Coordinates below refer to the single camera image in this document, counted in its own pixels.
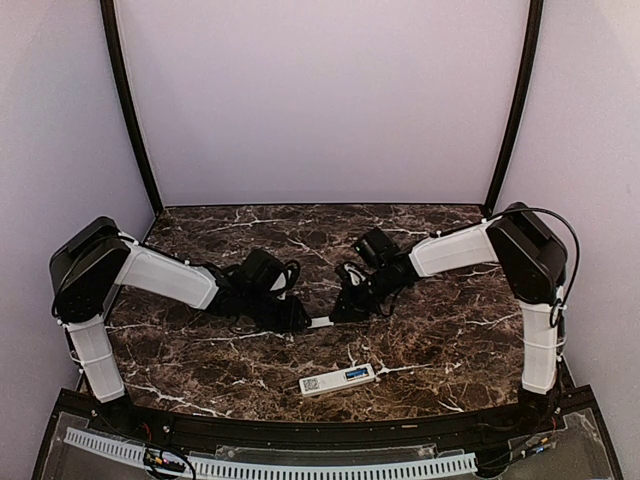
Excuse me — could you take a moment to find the white slotted cable duct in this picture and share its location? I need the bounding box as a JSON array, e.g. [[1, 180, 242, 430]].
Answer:
[[64, 427, 477, 480]]

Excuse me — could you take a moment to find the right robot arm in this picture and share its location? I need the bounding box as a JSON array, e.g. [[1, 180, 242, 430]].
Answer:
[[329, 202, 577, 395]]

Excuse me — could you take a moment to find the right black frame post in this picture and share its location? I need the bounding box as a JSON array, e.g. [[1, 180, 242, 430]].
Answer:
[[483, 0, 544, 215]]

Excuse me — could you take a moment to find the black frame post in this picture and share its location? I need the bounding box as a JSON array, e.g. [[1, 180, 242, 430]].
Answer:
[[99, 0, 164, 217], [483, 0, 544, 215]]

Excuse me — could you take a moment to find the black front rail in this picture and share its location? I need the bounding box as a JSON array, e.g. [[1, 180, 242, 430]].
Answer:
[[58, 385, 605, 465]]

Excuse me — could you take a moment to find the white battery cover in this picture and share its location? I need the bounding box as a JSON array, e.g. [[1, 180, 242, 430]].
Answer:
[[309, 316, 334, 329]]

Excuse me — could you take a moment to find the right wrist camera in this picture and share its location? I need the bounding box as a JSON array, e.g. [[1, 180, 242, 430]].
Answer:
[[335, 261, 368, 286]]

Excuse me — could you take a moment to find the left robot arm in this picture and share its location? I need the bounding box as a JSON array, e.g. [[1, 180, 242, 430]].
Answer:
[[49, 216, 312, 436]]

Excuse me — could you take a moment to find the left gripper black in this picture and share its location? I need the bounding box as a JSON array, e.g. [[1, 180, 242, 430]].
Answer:
[[243, 289, 312, 332]]

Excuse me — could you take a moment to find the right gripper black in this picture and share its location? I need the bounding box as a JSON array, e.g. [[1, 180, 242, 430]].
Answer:
[[330, 266, 400, 323]]

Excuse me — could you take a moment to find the white remote control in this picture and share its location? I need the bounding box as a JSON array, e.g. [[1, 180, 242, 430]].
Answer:
[[299, 363, 376, 397]]

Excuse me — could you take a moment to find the left black frame post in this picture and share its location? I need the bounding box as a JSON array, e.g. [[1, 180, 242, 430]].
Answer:
[[99, 0, 164, 217]]

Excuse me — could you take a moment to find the blue battery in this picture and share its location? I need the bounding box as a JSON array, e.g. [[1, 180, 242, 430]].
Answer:
[[345, 368, 369, 381]]

